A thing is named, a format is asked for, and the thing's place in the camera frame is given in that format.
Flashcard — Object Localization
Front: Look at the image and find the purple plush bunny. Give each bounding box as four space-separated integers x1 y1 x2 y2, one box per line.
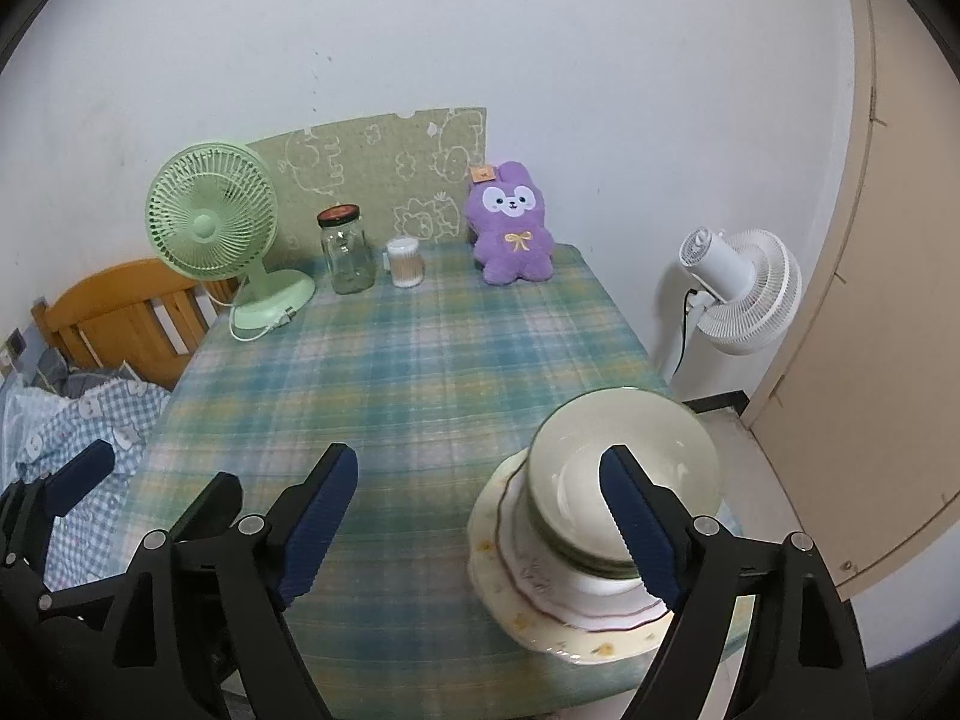
465 160 557 287

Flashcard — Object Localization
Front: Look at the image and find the white standing fan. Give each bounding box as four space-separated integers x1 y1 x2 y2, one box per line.
656 226 802 391

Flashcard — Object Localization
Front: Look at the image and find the grey-blue cloth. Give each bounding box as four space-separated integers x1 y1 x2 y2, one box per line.
37 356 136 395

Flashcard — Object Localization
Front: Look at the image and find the white fan cable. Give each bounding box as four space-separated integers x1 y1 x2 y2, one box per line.
229 307 293 342

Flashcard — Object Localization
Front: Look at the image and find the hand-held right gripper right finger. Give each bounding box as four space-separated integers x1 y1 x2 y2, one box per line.
598 445 871 720

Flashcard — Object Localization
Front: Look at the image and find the green printed mat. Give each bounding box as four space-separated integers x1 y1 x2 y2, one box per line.
246 106 488 271

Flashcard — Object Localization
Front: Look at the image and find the wooden chair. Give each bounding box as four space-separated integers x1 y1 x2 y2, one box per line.
31 259 241 391

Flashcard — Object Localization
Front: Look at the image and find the cotton swab container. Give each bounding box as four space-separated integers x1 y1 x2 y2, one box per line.
385 237 426 288

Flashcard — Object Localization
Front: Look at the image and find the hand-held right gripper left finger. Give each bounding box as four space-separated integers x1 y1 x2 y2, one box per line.
105 444 359 720

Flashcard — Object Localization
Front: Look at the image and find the glass jar with dark lid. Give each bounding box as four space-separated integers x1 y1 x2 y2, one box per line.
317 205 376 295

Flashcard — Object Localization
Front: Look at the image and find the black fan cable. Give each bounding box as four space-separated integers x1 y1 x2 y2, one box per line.
673 289 695 380

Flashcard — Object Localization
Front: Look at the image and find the white plate with red flowers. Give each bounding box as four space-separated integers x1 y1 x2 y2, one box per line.
499 465 672 629

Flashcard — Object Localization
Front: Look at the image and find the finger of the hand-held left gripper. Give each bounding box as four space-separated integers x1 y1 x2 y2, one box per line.
0 440 115 616
169 471 245 542

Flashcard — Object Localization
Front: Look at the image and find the blue checked printed blanket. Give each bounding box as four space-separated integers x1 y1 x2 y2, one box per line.
0 379 173 593

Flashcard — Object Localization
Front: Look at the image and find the plaid tablecloth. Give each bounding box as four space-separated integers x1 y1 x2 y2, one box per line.
139 244 758 720

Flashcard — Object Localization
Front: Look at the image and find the beige door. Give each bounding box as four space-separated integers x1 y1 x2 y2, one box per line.
742 0 960 605

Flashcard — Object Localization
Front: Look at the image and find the green desk fan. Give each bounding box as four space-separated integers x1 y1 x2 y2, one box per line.
146 139 316 331

